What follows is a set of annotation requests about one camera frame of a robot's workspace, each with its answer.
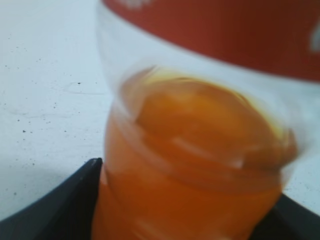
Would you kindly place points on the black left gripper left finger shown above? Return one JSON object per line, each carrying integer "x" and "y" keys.
{"x": 65, "y": 213}

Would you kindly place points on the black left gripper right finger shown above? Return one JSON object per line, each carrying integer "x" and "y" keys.
{"x": 288, "y": 220}

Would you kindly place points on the orange drink plastic bottle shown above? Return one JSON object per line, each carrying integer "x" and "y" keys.
{"x": 214, "y": 103}

